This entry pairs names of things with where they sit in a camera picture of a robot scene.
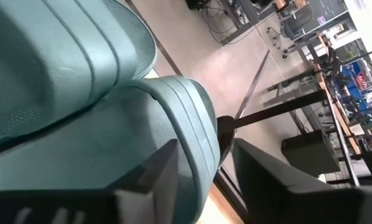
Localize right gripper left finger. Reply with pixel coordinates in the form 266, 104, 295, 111
0, 138, 180, 224

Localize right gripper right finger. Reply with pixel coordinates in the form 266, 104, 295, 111
232, 138, 372, 224

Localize teal green rubber slide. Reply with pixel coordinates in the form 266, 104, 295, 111
0, 75, 221, 224
0, 0, 158, 149

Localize dark box cabinet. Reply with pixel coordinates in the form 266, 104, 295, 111
281, 129, 342, 177

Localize wooden workbench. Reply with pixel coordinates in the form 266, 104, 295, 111
310, 60, 363, 156

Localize blue storage bins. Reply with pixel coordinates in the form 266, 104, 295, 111
341, 60, 372, 113

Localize black office chair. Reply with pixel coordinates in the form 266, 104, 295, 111
281, 4, 316, 41

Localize black aluminium table frame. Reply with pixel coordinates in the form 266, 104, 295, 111
213, 167, 251, 224

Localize wooden shelf with black frame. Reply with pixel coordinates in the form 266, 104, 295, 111
216, 89, 328, 166

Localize black floor cable bundle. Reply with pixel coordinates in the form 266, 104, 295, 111
201, 0, 246, 44

